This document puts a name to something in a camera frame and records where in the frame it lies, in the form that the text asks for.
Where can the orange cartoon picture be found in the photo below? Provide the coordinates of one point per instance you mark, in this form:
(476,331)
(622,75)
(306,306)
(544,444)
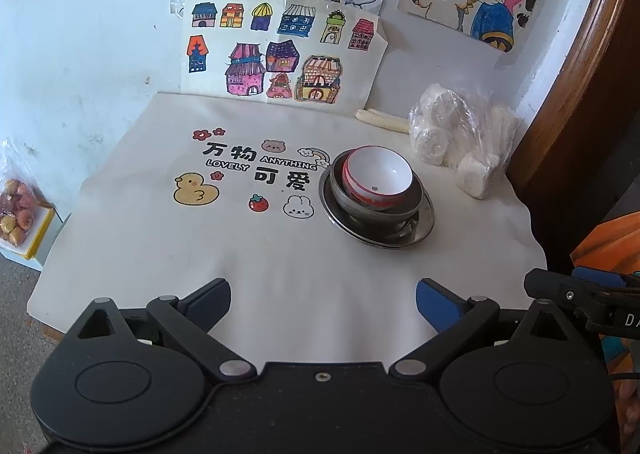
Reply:
(610,244)

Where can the plain steel plate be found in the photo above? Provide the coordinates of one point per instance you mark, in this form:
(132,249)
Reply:
(402,243)

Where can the steel bowl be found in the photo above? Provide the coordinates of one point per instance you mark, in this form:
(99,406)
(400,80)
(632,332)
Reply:
(361,212)

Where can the house drawing sheet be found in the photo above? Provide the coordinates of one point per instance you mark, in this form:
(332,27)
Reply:
(280,69)

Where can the bag of round snacks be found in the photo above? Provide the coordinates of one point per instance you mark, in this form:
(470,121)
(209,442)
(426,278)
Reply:
(17,204)

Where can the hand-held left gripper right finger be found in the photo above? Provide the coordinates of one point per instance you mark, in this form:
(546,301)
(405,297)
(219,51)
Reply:
(434,301)

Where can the plastic bag of white rolls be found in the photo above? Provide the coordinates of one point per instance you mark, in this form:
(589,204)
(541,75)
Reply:
(465,134)

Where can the printed canvas cloth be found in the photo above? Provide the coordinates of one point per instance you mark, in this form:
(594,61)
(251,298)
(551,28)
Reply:
(150,234)

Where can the cream paper roll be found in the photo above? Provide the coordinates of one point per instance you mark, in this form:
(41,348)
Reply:
(380,123)
(392,115)

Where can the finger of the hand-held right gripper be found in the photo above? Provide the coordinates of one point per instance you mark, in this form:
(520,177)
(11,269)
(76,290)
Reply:
(560,289)
(600,276)

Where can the wooden furniture frame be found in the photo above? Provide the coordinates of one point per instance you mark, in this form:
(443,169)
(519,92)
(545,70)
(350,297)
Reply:
(575,84)

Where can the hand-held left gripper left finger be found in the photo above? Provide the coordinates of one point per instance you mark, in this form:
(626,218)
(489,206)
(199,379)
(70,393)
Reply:
(210,298)

